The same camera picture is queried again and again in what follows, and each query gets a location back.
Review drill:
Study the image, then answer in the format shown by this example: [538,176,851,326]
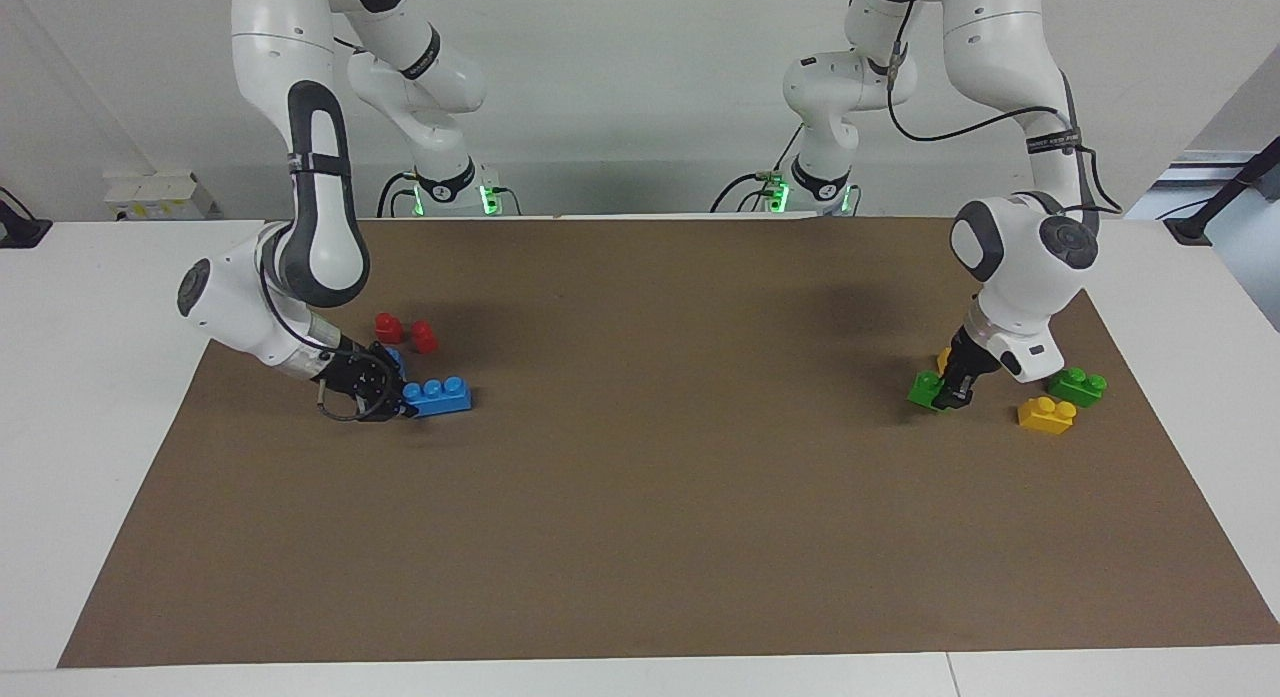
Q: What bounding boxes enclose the green two-stud toy block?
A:
[906,370,952,413]
[1046,366,1109,409]

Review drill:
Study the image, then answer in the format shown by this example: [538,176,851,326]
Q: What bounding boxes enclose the blue three-stud toy block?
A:
[402,375,474,419]

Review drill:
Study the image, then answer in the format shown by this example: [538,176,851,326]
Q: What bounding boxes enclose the brown table mat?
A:
[57,217,1280,669]

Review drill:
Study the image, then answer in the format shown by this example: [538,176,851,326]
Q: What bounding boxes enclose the black table clamp with rod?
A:
[1164,135,1280,247]

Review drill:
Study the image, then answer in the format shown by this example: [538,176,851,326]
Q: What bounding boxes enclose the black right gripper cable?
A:
[314,375,373,424]

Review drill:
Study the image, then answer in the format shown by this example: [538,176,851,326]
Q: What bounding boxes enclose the black right base cable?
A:
[376,171,421,219]

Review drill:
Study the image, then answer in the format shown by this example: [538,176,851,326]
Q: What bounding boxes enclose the black base cable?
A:
[376,171,421,219]
[709,125,804,215]

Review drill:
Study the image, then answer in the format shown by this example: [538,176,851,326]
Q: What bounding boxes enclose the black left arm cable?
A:
[886,0,1123,218]

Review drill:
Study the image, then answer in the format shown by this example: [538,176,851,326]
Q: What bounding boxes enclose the white wall socket box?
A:
[103,171,224,222]

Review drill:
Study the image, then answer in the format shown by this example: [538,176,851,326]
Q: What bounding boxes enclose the black left base cable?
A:
[709,125,804,215]

